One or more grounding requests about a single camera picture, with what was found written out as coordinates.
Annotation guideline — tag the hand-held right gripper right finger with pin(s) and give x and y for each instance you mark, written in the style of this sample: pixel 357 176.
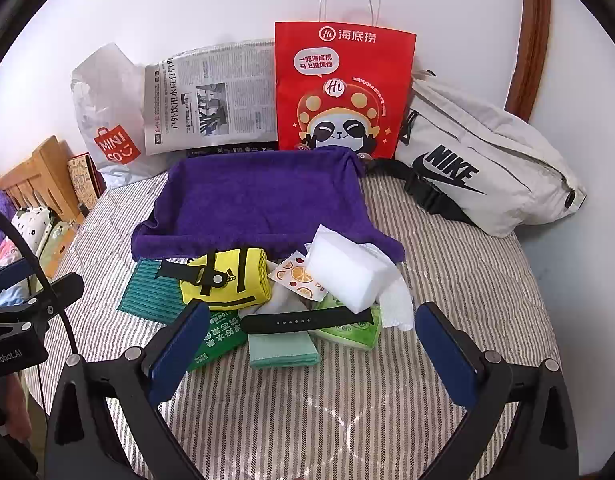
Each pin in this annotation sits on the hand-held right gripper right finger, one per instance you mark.
pixel 445 355

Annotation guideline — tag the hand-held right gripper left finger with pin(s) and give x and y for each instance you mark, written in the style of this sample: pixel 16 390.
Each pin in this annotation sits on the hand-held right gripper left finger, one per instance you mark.
pixel 180 347

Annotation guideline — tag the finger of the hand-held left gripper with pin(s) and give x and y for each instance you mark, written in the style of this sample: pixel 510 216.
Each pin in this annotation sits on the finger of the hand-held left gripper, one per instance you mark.
pixel 12 272
pixel 62 287

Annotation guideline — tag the dark green packet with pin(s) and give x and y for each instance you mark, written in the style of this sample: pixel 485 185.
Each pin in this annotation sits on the dark green packet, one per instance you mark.
pixel 217 340

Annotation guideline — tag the teal striped cloth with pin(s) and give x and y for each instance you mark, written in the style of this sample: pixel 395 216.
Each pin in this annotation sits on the teal striped cloth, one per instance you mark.
pixel 147 295

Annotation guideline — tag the white paper towel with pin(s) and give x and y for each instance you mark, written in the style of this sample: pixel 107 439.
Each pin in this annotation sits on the white paper towel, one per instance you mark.
pixel 397 305

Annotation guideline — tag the yellow pouch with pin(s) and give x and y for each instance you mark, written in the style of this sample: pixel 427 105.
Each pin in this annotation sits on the yellow pouch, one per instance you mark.
pixel 227 285

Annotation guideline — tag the green wet wipes pack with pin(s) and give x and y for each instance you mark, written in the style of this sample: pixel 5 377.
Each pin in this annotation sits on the green wet wipes pack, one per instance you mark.
pixel 352 337

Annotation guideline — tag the mint green cloth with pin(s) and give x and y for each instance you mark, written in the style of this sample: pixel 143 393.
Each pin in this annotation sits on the mint green cloth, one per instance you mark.
pixel 282 352

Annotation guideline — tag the white sponge block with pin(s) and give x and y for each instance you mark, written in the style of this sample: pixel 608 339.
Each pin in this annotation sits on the white sponge block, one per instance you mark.
pixel 342 270

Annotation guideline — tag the fruit print packet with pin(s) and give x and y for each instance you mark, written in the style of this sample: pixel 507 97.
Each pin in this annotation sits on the fruit print packet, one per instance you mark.
pixel 297 277

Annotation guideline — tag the purple towel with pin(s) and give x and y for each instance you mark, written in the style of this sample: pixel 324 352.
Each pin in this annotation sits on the purple towel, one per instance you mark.
pixel 262 200

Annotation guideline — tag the person's left hand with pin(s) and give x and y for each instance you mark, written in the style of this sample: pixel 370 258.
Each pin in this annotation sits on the person's left hand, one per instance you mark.
pixel 14 405

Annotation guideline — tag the green patterned pillow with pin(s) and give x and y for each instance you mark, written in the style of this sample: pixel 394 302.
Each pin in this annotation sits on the green patterned pillow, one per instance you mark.
pixel 57 245

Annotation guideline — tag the wooden headboard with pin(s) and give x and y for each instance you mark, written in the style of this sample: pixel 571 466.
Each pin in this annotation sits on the wooden headboard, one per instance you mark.
pixel 42 170

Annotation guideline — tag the patterned box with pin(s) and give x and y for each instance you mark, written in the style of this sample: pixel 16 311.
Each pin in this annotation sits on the patterned box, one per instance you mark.
pixel 84 180

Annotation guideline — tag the striped bed mattress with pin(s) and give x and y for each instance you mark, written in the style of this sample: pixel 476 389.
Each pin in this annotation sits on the striped bed mattress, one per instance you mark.
pixel 337 410

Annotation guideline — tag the white plastic bag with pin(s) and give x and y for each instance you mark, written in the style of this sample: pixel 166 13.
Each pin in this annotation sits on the white plastic bag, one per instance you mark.
pixel 107 110

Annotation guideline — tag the black box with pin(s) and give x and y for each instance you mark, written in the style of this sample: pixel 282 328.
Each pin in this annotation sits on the black box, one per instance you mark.
pixel 227 151

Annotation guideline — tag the white waist bag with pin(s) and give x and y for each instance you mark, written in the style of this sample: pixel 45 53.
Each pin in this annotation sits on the white waist bag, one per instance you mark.
pixel 487 150

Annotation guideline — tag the newspaper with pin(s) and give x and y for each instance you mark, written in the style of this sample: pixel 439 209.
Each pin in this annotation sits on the newspaper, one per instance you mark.
pixel 212 100

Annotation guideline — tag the red paper bag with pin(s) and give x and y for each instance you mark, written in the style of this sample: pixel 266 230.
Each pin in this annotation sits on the red paper bag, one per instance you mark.
pixel 337 110

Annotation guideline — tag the wooden door frame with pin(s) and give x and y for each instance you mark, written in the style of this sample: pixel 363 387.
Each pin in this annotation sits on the wooden door frame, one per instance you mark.
pixel 532 35

